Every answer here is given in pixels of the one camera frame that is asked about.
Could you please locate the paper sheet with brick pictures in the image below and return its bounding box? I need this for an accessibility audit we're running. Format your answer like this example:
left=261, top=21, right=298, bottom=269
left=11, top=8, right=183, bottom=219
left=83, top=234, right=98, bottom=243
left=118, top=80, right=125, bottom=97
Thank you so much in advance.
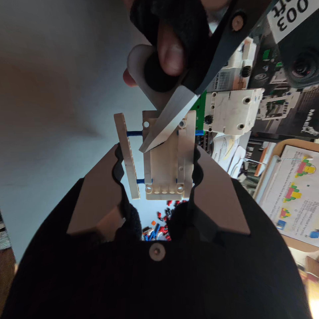
left=259, top=145, right=319, bottom=247

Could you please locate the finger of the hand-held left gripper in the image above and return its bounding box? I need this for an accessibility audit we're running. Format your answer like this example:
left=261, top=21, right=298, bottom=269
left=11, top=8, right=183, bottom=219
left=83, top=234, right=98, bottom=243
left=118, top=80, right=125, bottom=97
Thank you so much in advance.
left=139, top=85, right=200, bottom=153

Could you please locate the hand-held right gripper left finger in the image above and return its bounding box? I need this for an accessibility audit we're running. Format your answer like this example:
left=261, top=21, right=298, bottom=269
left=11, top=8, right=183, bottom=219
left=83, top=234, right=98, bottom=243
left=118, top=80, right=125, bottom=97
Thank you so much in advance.
left=67, top=144, right=130, bottom=236

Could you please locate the white and green lego truck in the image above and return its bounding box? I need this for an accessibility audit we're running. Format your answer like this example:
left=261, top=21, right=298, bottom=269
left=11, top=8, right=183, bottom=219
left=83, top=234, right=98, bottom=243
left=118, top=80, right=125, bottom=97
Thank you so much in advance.
left=191, top=37, right=265, bottom=140

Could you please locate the long white lego beam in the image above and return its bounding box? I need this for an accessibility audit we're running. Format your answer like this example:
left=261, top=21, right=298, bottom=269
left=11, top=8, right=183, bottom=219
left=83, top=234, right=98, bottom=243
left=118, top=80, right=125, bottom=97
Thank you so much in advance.
left=114, top=113, right=140, bottom=200

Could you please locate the pile of small lego pieces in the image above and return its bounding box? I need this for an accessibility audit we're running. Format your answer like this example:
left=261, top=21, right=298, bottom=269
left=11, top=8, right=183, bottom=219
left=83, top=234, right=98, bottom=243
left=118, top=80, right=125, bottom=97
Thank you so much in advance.
left=142, top=199, right=191, bottom=241

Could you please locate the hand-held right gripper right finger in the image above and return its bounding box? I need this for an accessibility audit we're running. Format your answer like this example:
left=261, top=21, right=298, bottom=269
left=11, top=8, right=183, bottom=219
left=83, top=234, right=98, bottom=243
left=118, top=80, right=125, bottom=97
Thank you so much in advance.
left=188, top=147, right=251, bottom=236

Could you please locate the instruction sheet on clipboard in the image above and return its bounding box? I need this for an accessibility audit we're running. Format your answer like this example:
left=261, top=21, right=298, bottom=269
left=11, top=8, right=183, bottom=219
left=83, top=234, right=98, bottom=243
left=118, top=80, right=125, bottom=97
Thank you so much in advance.
left=253, top=139, right=319, bottom=253

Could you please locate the white lego panel assembly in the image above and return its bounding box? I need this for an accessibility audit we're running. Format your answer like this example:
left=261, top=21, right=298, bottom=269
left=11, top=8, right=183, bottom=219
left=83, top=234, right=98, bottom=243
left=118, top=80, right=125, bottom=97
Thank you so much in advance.
left=142, top=110, right=197, bottom=201

